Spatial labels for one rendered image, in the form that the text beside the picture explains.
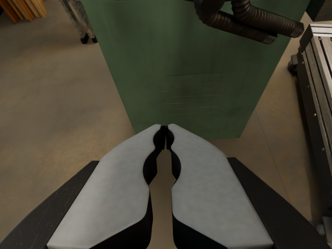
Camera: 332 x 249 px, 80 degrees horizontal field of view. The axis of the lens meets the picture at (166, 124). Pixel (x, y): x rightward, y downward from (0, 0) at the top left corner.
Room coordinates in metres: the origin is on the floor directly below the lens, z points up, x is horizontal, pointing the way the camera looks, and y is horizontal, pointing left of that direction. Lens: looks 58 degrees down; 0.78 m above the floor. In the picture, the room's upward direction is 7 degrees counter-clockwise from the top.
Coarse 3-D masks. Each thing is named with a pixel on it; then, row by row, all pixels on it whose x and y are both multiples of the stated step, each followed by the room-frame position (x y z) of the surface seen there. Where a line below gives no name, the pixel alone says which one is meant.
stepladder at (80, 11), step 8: (64, 0) 1.21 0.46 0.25; (72, 0) 1.18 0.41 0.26; (64, 8) 1.20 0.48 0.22; (80, 8) 1.20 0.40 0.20; (72, 16) 1.20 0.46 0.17; (80, 16) 1.18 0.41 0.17; (88, 24) 1.20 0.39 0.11; (80, 32) 1.19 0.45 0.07; (88, 32) 1.18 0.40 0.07; (96, 40) 1.17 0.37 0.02
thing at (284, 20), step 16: (240, 0) 0.26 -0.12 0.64; (208, 16) 0.26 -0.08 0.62; (224, 16) 0.27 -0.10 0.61; (240, 16) 0.26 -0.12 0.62; (256, 16) 0.27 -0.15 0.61; (272, 16) 0.28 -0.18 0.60; (240, 32) 0.28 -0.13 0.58; (256, 32) 0.28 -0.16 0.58; (272, 32) 0.29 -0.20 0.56; (288, 32) 0.28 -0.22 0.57
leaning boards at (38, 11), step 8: (0, 0) 1.54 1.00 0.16; (8, 0) 1.57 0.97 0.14; (16, 0) 1.53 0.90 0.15; (24, 0) 1.59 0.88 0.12; (32, 0) 1.57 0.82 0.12; (40, 0) 1.63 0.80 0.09; (8, 8) 1.56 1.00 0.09; (16, 8) 1.58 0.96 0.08; (24, 8) 1.54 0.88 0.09; (32, 8) 1.58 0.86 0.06; (40, 8) 1.57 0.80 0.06; (16, 16) 1.57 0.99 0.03; (24, 16) 1.57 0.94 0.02; (32, 16) 1.56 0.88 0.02; (40, 16) 1.58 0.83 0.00
